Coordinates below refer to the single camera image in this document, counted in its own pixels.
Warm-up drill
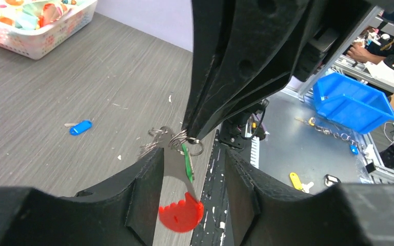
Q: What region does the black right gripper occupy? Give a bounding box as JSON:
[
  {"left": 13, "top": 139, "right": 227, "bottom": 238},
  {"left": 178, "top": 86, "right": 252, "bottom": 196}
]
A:
[{"left": 187, "top": 0, "right": 394, "bottom": 139}]

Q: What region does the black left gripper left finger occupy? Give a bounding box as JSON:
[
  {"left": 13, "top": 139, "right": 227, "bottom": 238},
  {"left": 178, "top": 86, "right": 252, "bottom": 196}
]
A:
[{"left": 0, "top": 148, "right": 164, "bottom": 245}]

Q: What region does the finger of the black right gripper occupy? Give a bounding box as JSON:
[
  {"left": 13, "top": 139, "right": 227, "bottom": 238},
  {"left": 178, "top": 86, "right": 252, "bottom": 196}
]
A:
[{"left": 182, "top": 1, "right": 236, "bottom": 131}]

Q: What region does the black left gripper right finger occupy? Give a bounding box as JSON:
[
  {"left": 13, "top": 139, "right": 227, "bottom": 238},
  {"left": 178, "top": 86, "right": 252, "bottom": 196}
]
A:
[{"left": 225, "top": 150, "right": 394, "bottom": 245}]

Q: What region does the red key tag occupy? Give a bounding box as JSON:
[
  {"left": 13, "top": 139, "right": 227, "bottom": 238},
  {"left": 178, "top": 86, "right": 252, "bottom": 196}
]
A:
[{"left": 159, "top": 192, "right": 204, "bottom": 233}]

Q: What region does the green key tag key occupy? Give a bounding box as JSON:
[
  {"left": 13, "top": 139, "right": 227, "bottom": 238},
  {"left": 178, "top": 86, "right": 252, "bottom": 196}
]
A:
[{"left": 182, "top": 143, "right": 194, "bottom": 182}]

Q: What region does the black tag key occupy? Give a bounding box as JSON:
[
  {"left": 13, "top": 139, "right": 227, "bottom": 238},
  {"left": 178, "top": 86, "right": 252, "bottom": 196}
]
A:
[{"left": 324, "top": 174, "right": 341, "bottom": 187}]

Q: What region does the yellow tag key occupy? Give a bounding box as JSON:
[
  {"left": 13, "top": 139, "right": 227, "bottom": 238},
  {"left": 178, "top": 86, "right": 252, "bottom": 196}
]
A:
[{"left": 289, "top": 172, "right": 314, "bottom": 194}]

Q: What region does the small blue tag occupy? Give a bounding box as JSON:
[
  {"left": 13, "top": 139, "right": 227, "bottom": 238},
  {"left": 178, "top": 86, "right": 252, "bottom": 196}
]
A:
[{"left": 349, "top": 145, "right": 359, "bottom": 155}]

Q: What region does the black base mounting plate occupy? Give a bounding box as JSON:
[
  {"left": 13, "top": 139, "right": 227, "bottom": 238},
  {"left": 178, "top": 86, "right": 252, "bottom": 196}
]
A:
[{"left": 190, "top": 135, "right": 262, "bottom": 246}]

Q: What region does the blue key tag key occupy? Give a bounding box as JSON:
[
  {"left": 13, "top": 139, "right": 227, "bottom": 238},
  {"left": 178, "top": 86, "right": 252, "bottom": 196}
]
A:
[{"left": 64, "top": 120, "right": 92, "bottom": 136}]

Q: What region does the person in background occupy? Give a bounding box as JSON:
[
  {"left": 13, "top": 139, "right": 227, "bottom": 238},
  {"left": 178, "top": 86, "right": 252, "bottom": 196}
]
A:
[{"left": 346, "top": 7, "right": 394, "bottom": 89}]

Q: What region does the blue plastic bin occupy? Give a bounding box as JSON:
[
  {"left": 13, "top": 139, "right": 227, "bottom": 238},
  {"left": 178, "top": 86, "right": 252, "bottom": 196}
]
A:
[{"left": 313, "top": 72, "right": 394, "bottom": 134}]

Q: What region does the white plastic basket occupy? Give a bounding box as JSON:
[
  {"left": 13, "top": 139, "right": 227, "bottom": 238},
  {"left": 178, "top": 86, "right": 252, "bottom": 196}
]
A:
[{"left": 0, "top": 1, "right": 97, "bottom": 60}]

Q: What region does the colourful patterned cloth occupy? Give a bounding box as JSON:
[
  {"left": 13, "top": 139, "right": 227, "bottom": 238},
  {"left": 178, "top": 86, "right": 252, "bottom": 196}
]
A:
[{"left": 0, "top": 0, "right": 85, "bottom": 30}]

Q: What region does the chain of keyrings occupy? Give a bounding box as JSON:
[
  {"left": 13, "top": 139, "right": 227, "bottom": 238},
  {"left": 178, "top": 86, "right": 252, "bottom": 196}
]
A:
[{"left": 293, "top": 116, "right": 364, "bottom": 148}]

